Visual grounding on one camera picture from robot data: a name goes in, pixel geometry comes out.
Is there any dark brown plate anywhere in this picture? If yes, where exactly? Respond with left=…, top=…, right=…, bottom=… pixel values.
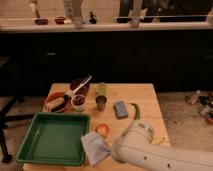
left=69, top=77, right=91, bottom=97

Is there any brown bowl on counter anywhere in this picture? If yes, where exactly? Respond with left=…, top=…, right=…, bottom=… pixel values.
left=55, top=17, right=66, bottom=25

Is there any green plastic cup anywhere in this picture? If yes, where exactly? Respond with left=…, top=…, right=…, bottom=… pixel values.
left=96, top=82, right=107, bottom=96

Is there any white-handled brush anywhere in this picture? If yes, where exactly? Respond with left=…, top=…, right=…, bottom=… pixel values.
left=64, top=75, right=92, bottom=99

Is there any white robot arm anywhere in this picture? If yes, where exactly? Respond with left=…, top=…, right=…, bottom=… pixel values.
left=111, top=120, right=213, bottom=171

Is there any orange bowl with hotdog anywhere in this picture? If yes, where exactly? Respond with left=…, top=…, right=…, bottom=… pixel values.
left=44, top=92, right=70, bottom=113

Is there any yellow banana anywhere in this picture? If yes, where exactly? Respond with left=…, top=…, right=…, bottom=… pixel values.
left=152, top=137, right=165, bottom=145

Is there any blue sponge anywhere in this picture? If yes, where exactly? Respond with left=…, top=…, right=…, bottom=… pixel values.
left=114, top=101, right=128, bottom=119

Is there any white bowl with dark food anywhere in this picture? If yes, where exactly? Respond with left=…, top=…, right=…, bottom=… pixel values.
left=71, top=94, right=85, bottom=112

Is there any clutter on floor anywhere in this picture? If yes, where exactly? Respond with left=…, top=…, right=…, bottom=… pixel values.
left=185, top=90, right=213, bottom=125

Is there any metal cup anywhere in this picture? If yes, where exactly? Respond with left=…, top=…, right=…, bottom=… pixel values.
left=95, top=95, right=107, bottom=111

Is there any dark red bowl on counter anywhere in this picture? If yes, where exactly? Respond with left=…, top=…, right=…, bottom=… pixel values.
left=34, top=18, right=48, bottom=25

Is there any black chair frame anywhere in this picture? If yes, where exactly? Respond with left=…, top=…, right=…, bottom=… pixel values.
left=0, top=56, right=36, bottom=164

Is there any grey-blue towel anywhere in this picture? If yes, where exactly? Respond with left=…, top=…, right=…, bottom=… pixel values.
left=81, top=131, right=111, bottom=165

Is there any green plastic tray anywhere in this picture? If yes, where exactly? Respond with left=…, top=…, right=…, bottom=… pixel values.
left=16, top=113, right=90, bottom=166

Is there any red apple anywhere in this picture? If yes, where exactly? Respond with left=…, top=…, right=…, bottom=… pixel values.
left=96, top=124, right=109, bottom=138

